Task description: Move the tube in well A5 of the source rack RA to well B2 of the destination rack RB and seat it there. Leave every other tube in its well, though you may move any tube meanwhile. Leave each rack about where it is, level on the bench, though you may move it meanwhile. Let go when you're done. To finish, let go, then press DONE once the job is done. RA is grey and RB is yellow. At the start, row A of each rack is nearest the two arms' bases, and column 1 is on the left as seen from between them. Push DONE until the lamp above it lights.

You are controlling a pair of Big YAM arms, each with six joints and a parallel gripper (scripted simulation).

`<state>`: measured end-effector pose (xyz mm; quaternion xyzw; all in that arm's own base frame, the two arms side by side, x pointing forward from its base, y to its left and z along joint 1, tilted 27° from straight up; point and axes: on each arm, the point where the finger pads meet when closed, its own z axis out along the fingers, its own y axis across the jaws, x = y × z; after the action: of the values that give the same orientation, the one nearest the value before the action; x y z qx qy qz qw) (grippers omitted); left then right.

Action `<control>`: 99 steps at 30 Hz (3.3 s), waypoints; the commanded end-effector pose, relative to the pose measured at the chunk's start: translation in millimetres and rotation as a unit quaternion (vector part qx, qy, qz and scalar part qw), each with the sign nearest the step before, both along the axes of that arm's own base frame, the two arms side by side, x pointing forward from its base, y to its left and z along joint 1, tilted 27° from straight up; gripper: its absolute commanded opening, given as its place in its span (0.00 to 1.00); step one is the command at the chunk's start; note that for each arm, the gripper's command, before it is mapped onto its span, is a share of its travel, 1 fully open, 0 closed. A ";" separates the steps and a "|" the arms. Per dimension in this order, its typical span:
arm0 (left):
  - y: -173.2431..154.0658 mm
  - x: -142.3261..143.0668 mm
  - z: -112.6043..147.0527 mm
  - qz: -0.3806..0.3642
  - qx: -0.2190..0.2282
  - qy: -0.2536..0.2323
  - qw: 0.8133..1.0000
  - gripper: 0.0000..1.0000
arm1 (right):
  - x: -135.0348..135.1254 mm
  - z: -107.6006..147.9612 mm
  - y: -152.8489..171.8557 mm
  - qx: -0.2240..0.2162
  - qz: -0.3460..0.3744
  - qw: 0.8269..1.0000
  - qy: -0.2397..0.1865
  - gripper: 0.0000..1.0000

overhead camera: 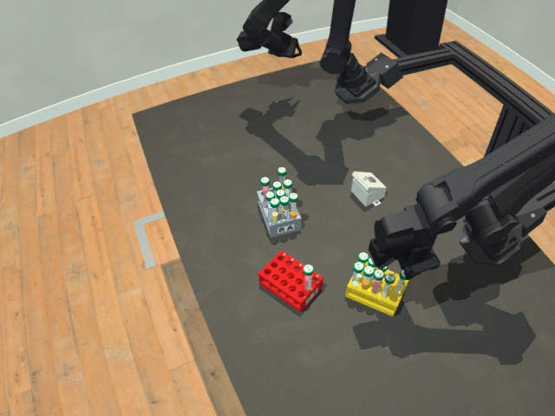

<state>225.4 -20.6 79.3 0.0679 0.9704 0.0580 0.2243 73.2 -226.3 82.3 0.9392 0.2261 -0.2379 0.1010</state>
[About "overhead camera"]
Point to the red tube rack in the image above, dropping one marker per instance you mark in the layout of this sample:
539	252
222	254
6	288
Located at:
289	281

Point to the test tube with pink liquid and green-white cap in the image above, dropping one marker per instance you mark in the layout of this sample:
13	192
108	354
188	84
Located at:
265	183

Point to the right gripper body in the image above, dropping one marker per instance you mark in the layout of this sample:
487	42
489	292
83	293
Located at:
284	50

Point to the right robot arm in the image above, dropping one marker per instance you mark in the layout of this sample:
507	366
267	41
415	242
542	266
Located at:
353	77

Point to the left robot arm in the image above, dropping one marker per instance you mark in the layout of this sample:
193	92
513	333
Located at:
491	217

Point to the grey tube rack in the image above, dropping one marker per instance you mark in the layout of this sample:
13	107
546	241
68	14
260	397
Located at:
281	227

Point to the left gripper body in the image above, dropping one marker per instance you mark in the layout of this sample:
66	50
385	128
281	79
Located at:
431	261

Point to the yellow tube rack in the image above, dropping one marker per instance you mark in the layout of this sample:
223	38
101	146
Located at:
364	296

